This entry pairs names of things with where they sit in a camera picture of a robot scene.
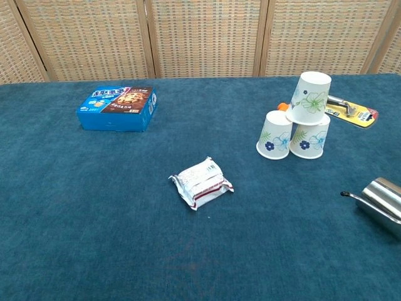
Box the yellow razor blister pack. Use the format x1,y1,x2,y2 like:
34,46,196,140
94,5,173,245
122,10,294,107
324,93,379,129

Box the blue chocolate cookie box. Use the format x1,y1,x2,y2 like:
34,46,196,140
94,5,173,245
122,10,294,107
76,86,159,133

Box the white red snack packet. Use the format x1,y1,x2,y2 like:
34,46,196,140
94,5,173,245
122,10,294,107
168,156,234,211

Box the white paper cup green flower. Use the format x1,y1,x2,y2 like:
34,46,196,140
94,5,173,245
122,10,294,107
285,71,332,126

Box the woven rattan folding screen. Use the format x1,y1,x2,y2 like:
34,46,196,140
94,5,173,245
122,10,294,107
0,0,401,85

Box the blue felt table cover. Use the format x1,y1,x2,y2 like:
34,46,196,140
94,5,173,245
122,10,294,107
0,73,401,301

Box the white paper cup blue flowers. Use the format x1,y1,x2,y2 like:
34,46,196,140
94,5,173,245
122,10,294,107
289,114,331,160
256,110,294,161

